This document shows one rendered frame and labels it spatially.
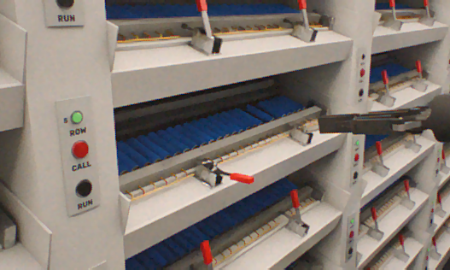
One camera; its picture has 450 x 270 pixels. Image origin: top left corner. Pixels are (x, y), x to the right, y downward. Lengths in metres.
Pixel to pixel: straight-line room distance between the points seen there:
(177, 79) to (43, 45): 0.19
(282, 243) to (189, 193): 0.32
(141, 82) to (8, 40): 0.15
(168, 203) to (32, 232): 0.19
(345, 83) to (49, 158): 0.69
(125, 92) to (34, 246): 0.19
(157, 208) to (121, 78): 0.19
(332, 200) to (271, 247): 0.25
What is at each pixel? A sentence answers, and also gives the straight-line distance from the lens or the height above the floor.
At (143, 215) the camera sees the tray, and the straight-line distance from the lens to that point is 0.60.
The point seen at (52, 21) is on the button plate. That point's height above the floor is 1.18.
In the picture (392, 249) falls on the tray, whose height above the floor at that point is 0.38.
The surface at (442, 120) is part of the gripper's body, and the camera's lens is 0.75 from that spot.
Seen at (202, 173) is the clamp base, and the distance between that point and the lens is 0.69.
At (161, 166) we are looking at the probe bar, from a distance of 0.66.
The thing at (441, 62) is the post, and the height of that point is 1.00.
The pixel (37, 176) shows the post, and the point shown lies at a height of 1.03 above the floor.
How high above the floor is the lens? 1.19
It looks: 15 degrees down
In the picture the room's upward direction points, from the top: 1 degrees counter-clockwise
